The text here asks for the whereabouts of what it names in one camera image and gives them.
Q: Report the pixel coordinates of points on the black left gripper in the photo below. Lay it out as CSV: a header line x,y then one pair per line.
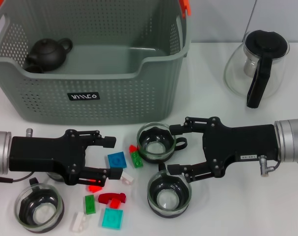
x,y
40,153

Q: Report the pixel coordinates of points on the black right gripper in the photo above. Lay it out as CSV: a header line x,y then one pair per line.
x,y
242,142

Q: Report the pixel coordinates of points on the white toy brick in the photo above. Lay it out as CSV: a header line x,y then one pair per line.
x,y
127,179
77,221

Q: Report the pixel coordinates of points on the green toy brick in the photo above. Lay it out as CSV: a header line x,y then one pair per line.
x,y
137,159
90,204

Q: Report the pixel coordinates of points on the blue square plate block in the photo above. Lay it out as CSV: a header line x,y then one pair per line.
x,y
116,160

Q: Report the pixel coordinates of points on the bright red curved block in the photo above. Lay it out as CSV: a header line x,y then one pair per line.
x,y
94,188

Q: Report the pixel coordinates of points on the dark red arch block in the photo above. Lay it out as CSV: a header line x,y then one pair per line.
x,y
107,197

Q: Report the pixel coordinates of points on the small red square block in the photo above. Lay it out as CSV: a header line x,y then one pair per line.
x,y
115,203

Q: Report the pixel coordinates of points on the grey perforated plastic storage bin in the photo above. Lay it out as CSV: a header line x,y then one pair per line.
x,y
114,98

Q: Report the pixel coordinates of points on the teal square plate block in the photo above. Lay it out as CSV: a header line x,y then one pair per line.
x,y
112,218

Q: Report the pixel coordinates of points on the left gripper silver plug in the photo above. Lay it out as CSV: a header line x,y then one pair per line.
x,y
29,132

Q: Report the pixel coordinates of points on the gripper silver plug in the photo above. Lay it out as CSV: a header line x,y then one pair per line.
x,y
29,132
262,167

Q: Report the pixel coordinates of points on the right gripper silver plug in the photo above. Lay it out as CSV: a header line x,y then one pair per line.
x,y
262,167

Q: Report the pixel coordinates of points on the black clay teapot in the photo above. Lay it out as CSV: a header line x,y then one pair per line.
x,y
46,55

